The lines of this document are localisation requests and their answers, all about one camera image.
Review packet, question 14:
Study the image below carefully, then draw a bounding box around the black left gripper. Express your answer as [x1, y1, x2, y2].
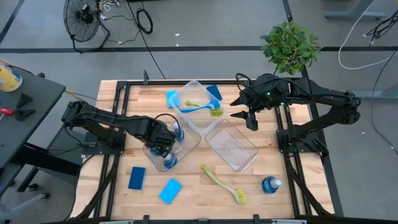
[142, 119, 177, 159]

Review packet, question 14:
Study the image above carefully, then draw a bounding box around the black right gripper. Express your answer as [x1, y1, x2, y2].
[229, 76, 285, 131]

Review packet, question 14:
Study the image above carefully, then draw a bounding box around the blue kitchen sponge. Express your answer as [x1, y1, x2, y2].
[165, 90, 180, 109]
[159, 177, 183, 205]
[127, 166, 146, 190]
[205, 84, 223, 101]

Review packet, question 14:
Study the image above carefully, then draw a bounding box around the green yellow dish brush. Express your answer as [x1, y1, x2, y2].
[201, 164, 248, 205]

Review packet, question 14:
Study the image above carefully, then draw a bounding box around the clear acrylic bin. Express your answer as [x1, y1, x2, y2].
[142, 119, 202, 174]
[204, 119, 259, 173]

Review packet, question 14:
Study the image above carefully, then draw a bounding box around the clear plastic storage tub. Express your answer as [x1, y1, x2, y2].
[169, 80, 228, 135]

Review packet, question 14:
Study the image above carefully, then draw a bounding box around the green leafy plant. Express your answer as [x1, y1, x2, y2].
[260, 20, 323, 76]

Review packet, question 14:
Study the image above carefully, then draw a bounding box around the grey desk foot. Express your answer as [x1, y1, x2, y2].
[350, 82, 398, 100]
[325, 0, 387, 20]

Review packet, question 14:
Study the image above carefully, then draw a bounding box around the black triangular plastic part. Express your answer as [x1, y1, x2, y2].
[16, 92, 34, 109]
[14, 108, 36, 122]

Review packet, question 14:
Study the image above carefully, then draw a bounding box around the dark grey desk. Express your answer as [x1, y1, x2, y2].
[0, 59, 67, 170]

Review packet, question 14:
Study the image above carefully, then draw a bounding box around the grey office chair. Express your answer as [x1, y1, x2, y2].
[0, 182, 51, 224]

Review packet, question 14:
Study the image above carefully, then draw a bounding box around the black floor fan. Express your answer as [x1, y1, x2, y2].
[63, 0, 111, 54]

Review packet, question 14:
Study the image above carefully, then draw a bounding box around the yellow white wipes canister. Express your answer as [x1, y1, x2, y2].
[0, 61, 24, 93]

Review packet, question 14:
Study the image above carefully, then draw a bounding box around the black aluminium frame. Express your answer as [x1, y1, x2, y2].
[73, 79, 345, 224]

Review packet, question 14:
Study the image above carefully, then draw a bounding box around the yellow cable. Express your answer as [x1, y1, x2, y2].
[0, 58, 84, 102]

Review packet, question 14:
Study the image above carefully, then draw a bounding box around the long white floor cable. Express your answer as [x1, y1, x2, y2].
[338, 0, 393, 71]

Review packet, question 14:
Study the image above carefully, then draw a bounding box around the black desk leg frame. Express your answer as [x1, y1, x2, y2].
[11, 126, 85, 194]

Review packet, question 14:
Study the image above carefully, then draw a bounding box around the long black floor cable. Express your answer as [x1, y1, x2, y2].
[370, 49, 398, 155]

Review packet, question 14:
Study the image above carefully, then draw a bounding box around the black looped floor cable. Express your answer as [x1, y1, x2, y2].
[126, 0, 167, 80]

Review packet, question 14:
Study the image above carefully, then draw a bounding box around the white cable bundle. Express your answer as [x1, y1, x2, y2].
[98, 0, 125, 13]

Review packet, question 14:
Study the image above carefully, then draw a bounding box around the black cable bundle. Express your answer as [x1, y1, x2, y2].
[366, 11, 398, 40]

